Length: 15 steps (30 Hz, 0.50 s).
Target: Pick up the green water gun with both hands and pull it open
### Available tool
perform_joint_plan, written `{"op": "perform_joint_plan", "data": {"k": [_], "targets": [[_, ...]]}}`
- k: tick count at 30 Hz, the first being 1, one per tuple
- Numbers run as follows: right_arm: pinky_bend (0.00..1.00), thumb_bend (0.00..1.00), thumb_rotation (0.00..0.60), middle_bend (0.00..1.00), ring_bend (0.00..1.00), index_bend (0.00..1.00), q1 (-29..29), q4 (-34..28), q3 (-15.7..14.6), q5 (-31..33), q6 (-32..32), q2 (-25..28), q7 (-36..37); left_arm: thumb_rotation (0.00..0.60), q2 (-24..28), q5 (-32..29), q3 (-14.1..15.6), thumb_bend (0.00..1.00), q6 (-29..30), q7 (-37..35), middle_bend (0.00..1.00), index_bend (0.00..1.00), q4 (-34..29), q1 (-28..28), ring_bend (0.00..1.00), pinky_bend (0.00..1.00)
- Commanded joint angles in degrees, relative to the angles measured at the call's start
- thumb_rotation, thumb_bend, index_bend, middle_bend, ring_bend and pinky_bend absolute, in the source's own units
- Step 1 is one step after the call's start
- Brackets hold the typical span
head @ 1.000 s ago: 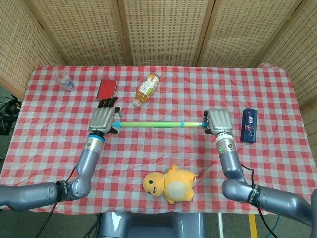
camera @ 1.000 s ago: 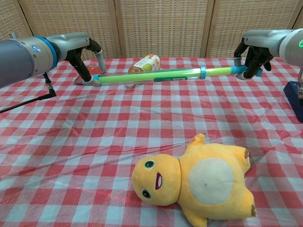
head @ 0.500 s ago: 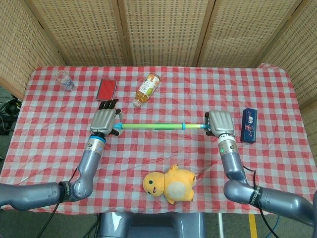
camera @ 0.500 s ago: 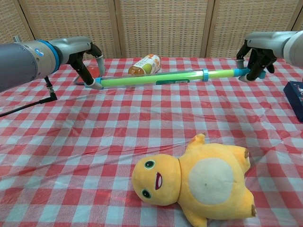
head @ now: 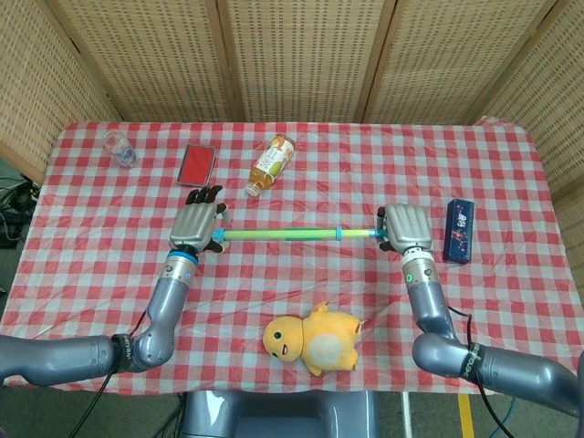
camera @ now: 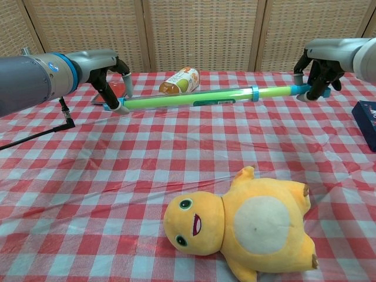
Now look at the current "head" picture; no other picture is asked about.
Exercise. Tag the woven rattan screen panel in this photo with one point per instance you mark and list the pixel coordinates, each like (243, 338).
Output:
(305, 59)
(456, 59)
(150, 59)
(552, 114)
(36, 91)

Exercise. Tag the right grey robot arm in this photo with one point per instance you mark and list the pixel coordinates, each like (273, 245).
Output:
(431, 305)

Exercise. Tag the tea bottle with orange label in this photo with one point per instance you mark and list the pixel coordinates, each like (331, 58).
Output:
(271, 164)

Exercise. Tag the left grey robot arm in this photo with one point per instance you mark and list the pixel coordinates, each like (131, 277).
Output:
(164, 301)

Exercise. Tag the green blue toy pump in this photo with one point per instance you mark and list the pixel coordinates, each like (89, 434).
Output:
(283, 234)

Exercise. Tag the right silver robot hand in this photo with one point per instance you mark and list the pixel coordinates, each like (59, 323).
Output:
(408, 226)

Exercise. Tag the grey robot torso base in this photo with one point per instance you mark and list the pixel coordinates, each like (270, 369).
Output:
(274, 415)

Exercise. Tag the red wallet case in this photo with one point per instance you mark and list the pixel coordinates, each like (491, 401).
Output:
(197, 165)

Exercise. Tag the yellow plush dinosaur toy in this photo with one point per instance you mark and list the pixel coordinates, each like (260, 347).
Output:
(319, 342)

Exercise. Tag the clear plastic water bottle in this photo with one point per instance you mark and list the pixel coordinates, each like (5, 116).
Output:
(122, 150)

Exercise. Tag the dark blue printed box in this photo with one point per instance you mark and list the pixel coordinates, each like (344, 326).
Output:
(461, 230)

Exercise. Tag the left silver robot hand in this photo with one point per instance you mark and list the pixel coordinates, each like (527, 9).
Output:
(194, 226)

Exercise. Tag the red white checkered tablecloth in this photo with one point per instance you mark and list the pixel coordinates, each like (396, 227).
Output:
(292, 283)

